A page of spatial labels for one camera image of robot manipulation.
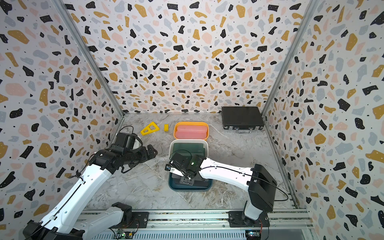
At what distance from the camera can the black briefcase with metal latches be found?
3.65ft

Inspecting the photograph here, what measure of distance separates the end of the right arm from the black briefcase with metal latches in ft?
1.84

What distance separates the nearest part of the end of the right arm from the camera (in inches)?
21.6
